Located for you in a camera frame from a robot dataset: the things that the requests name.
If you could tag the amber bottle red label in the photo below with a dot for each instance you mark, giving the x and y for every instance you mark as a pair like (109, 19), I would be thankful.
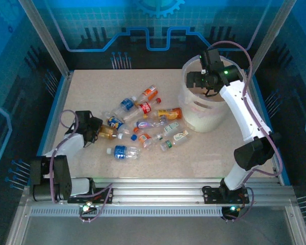
(108, 131)

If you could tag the crushed blue label water bottle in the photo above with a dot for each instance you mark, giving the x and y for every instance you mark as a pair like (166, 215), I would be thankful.
(120, 151)

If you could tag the blue label bottle white cap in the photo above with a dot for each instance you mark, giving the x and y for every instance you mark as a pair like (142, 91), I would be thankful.
(127, 104)

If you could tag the orange juice bottle yellow cap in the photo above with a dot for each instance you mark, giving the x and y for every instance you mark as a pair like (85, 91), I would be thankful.
(171, 113)

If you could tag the white plastic bin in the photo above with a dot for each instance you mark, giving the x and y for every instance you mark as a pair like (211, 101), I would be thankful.
(206, 120)

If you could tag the clear bottle orange white label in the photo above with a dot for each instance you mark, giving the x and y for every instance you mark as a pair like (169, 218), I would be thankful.
(149, 90)

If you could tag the purple label clear bottle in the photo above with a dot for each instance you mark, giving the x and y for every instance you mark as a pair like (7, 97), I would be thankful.
(146, 124)

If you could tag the clear bottle green white label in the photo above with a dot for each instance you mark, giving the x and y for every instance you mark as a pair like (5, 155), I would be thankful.
(171, 127)

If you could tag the crushed bottle orange label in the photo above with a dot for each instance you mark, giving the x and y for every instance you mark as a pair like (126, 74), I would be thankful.
(144, 139)

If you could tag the red label cola bottle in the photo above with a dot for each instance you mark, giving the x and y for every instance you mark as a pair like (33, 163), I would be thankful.
(145, 108)

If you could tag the clear bottle orange green label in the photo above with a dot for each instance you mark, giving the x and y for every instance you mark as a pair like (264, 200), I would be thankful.
(181, 135)

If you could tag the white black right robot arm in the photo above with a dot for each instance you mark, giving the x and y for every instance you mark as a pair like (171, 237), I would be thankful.
(239, 109)

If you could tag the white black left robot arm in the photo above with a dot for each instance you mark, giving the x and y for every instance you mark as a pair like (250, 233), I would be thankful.
(71, 145)

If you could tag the grey metal base tray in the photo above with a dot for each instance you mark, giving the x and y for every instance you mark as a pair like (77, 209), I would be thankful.
(155, 229)

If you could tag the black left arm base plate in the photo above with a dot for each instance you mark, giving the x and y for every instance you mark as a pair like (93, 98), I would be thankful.
(98, 194)

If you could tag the aluminium frame post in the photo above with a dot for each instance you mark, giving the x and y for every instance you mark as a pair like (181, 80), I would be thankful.
(273, 33)
(44, 38)

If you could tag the aluminium mounting rail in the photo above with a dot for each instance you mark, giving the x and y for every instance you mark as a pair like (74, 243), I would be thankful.
(155, 190)

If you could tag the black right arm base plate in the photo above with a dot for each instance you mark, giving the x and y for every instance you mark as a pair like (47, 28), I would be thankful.
(211, 195)

